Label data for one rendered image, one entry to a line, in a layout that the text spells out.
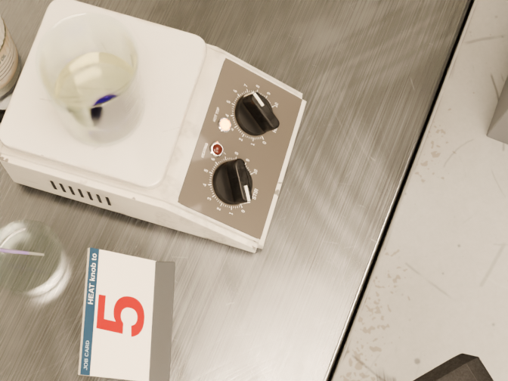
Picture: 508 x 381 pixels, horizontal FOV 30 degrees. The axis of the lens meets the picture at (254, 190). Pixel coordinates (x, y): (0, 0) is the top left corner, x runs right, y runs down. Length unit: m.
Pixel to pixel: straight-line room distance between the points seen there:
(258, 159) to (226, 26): 0.14
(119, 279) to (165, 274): 0.04
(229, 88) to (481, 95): 0.22
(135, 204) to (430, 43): 0.29
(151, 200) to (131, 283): 0.07
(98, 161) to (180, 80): 0.08
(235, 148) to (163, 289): 0.12
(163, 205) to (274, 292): 0.11
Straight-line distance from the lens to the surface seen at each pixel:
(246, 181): 0.68
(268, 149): 0.71
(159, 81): 0.68
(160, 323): 0.71
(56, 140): 0.67
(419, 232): 0.75
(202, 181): 0.68
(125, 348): 0.70
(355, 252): 0.73
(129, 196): 0.67
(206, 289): 0.72
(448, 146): 0.77
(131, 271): 0.71
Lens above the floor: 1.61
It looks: 73 degrees down
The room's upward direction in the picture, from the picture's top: 7 degrees clockwise
